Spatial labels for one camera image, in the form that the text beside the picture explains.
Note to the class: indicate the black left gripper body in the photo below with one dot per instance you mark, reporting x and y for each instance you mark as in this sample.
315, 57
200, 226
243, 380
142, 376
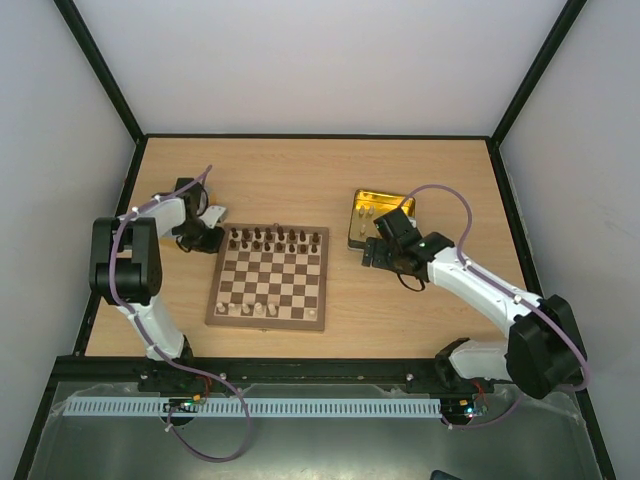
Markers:
196, 238

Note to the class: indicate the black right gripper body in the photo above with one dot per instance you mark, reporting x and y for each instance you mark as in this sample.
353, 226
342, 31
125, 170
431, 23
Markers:
378, 251

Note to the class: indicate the gold interior green tin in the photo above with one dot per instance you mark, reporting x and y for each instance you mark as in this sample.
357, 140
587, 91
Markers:
383, 203

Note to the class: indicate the wooden chess board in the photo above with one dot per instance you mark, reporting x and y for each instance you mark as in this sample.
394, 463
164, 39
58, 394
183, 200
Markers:
294, 282

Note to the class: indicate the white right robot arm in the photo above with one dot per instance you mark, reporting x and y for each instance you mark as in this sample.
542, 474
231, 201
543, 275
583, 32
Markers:
537, 355

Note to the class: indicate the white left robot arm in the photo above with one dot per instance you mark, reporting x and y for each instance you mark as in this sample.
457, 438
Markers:
126, 269

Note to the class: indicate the white queen on board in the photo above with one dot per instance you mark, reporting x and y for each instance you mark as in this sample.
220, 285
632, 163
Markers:
259, 309

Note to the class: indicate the dark phone corner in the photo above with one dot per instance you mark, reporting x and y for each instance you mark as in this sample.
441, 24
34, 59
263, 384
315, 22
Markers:
442, 475

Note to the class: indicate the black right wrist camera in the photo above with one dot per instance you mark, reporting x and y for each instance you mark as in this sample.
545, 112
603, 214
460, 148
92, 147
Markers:
396, 229

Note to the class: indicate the black mounting rail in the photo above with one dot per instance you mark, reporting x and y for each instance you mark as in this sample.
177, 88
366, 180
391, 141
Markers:
413, 376

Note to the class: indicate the white slotted cable duct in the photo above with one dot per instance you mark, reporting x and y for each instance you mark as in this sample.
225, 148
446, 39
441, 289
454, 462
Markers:
256, 408

